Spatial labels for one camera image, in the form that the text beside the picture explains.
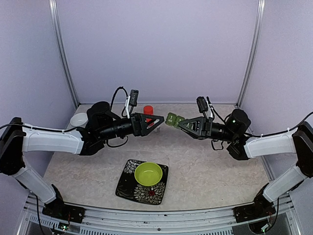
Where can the front aluminium rail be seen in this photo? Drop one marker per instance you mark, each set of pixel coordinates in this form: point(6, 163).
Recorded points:
point(104, 221)

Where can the black floral square plate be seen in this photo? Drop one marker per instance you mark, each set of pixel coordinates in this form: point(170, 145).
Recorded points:
point(128, 188)

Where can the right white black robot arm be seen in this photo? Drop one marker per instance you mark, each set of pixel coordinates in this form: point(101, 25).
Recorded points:
point(244, 146)

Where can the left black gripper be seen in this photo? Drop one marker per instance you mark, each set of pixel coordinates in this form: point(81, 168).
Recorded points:
point(139, 120)

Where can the red pill bottle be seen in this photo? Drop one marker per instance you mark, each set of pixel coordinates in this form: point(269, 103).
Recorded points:
point(148, 110)

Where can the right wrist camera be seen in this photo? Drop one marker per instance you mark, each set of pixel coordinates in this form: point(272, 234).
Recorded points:
point(202, 104)

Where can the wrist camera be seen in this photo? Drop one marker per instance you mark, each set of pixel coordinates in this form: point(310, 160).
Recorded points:
point(133, 98)
point(202, 104)

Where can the lime green bowl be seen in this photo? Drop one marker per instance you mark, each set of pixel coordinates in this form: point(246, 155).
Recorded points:
point(148, 174)

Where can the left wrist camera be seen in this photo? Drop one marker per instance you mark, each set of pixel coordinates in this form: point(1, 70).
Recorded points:
point(133, 98)

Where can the white ceramic bowl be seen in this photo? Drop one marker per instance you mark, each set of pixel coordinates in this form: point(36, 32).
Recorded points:
point(79, 120)

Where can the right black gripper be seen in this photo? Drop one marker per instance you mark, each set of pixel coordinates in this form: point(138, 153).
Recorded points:
point(202, 128)

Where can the right aluminium frame post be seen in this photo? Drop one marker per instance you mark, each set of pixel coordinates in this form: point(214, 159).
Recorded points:
point(252, 52)

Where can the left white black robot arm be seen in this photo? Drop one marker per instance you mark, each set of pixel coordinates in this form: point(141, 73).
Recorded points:
point(102, 125)

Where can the aluminium frame post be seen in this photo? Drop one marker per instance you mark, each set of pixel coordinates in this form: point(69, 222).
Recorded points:
point(252, 52)
point(62, 52)

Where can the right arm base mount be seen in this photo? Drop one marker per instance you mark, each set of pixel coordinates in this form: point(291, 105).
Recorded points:
point(253, 211)

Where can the left aluminium frame post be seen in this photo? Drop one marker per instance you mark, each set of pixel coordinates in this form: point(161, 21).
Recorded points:
point(62, 52)

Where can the green pill organizer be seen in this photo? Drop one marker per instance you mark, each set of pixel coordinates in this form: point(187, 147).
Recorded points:
point(173, 120)

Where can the small white pill bottle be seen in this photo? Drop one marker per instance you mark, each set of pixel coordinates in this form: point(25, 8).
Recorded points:
point(157, 129)

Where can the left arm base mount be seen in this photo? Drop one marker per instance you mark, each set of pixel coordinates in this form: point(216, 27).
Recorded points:
point(64, 212)

